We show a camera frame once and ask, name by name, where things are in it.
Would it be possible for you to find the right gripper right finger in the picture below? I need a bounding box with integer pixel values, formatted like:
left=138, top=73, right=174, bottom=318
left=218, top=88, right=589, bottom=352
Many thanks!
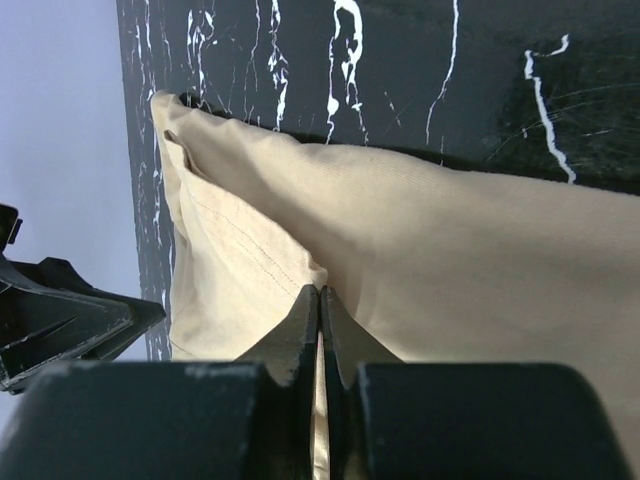
left=319, top=288, right=632, bottom=479

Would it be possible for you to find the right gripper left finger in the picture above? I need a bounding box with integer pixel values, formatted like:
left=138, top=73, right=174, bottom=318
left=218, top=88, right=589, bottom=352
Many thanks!
left=1, top=285, right=319, bottom=479

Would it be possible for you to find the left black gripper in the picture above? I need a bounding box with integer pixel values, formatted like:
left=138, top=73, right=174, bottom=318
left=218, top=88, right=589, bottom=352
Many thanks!
left=1, top=257, right=165, bottom=395

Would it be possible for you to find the beige t shirt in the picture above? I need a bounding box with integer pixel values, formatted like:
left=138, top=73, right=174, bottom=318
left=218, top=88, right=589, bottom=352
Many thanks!
left=151, top=92, right=639, bottom=465

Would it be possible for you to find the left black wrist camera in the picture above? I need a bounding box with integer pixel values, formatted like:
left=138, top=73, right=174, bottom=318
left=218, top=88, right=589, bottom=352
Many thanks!
left=0, top=204, right=22, bottom=250

